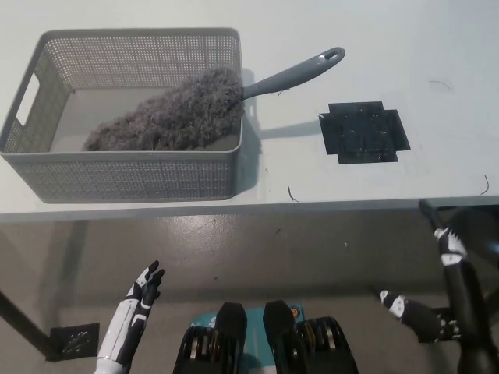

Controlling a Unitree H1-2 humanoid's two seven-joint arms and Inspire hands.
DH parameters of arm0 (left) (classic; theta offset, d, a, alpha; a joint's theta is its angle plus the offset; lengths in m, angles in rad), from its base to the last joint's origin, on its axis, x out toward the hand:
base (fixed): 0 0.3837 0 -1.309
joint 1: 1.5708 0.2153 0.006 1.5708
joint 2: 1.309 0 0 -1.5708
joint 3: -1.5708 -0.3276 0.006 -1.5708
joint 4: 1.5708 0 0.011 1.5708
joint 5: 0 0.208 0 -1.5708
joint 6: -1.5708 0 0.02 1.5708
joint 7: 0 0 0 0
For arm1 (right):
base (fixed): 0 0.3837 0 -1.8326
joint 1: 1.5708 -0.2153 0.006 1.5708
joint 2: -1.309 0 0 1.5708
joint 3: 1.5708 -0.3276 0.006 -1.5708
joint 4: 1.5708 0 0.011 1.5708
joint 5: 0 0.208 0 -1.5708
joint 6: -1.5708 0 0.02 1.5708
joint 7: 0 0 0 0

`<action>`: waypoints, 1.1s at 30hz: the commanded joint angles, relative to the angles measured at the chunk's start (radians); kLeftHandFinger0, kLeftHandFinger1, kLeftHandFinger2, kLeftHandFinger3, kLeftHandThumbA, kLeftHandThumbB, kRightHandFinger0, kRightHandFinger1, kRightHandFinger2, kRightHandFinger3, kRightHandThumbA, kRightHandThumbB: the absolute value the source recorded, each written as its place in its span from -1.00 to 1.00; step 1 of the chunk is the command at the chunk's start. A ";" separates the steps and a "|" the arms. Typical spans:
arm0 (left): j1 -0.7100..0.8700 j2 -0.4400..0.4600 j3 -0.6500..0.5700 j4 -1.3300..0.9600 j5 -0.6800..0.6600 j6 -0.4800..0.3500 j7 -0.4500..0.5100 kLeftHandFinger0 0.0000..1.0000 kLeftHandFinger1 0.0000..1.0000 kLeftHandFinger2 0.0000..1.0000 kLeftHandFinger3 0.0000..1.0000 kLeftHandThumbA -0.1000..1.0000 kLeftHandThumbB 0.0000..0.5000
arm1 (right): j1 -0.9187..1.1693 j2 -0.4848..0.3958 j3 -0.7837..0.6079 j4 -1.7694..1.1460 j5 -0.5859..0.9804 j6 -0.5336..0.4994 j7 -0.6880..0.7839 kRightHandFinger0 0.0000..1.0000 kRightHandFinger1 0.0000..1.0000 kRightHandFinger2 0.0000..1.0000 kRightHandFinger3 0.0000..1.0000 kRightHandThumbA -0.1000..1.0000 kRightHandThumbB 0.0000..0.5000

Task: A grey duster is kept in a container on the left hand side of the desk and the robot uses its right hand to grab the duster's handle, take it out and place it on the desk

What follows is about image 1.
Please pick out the black tape patch on desk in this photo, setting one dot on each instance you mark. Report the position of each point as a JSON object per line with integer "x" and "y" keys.
{"x": 362, "y": 132}

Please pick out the grey perforated plastic basket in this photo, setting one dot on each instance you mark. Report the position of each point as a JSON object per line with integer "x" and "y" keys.
{"x": 117, "y": 175}

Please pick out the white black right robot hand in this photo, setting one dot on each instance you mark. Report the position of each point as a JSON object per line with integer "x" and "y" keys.
{"x": 464, "y": 304}

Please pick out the thin black curved thread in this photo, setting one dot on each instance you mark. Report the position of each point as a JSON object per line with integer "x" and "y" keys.
{"x": 287, "y": 89}
{"x": 440, "y": 81}
{"x": 289, "y": 191}
{"x": 487, "y": 185}

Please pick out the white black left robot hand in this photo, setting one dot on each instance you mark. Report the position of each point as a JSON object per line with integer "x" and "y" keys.
{"x": 126, "y": 323}

